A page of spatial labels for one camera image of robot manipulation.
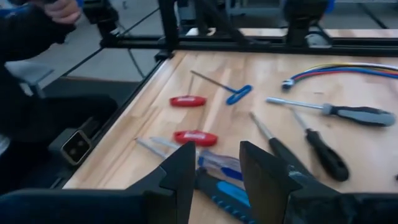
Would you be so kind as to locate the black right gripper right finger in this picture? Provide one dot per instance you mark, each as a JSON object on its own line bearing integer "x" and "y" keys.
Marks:
{"x": 264, "y": 186}

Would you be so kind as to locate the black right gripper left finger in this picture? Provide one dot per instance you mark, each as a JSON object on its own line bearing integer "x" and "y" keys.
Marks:
{"x": 174, "y": 186}

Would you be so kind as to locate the large blue black screwdriver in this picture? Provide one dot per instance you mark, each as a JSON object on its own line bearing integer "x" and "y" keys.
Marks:
{"x": 227, "y": 196}

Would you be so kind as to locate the grey black nut driver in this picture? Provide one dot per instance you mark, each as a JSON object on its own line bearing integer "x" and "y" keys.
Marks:
{"x": 360, "y": 115}

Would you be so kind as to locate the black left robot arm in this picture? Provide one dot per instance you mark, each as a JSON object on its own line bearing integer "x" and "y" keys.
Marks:
{"x": 300, "y": 21}

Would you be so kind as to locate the person's hand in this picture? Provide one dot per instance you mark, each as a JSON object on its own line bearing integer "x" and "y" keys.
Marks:
{"x": 63, "y": 12}

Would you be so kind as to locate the person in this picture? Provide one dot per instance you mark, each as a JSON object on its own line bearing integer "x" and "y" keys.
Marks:
{"x": 25, "y": 37}

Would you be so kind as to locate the grey table-level camera box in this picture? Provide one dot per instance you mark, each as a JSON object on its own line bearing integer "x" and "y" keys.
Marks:
{"x": 76, "y": 147}

